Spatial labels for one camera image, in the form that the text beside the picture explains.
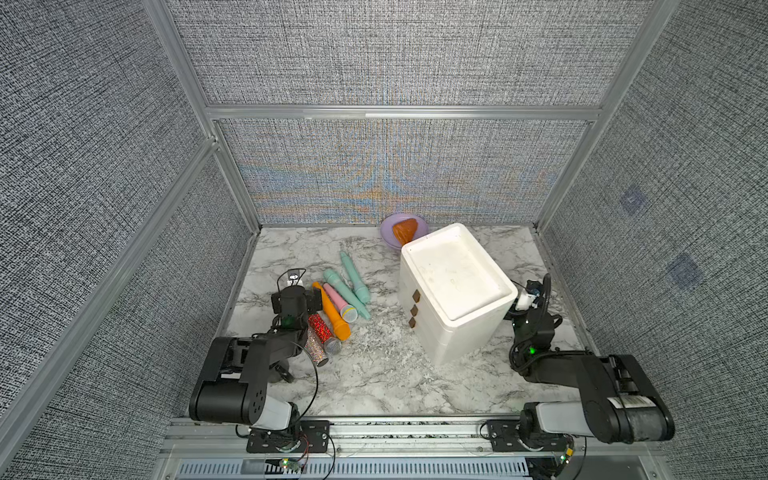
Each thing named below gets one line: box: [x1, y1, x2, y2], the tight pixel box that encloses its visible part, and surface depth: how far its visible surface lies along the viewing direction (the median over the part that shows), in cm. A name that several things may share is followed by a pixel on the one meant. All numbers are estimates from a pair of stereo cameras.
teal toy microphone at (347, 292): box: [324, 269, 371, 320], surface depth 99 cm
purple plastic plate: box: [380, 212, 429, 250], surface depth 123 cm
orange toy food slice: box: [392, 218, 418, 246], surface depth 117 cm
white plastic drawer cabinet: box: [399, 222, 519, 366], surface depth 78 cm
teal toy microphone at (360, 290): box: [340, 252, 371, 304], surface depth 102 cm
